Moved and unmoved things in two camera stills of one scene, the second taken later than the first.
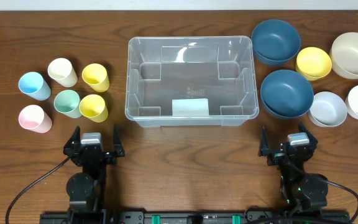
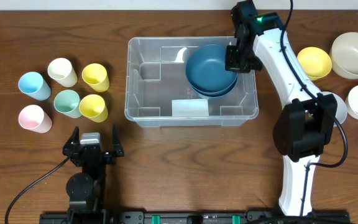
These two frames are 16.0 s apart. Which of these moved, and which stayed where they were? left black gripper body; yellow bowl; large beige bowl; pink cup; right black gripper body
Moved: right black gripper body
Stayed: left black gripper body; pink cup; yellow bowl; large beige bowl
